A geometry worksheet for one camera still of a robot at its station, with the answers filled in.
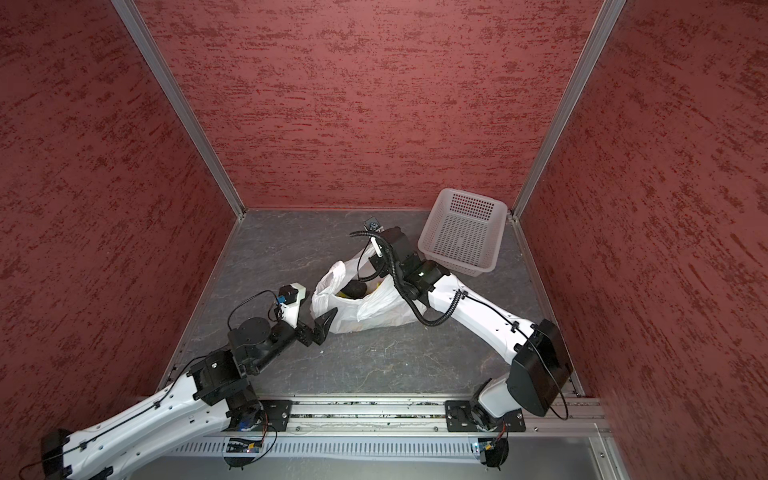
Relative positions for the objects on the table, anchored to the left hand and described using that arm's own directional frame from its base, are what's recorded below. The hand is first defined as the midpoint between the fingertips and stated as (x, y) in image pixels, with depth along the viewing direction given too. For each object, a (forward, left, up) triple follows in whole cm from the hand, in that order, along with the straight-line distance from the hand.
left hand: (321, 307), depth 72 cm
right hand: (+16, -15, +3) cm, 22 cm away
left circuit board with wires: (-27, +21, -23) cm, 41 cm away
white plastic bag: (0, -15, -1) cm, 15 cm away
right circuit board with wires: (-28, -43, -21) cm, 55 cm away
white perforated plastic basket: (+42, -46, -19) cm, 65 cm away
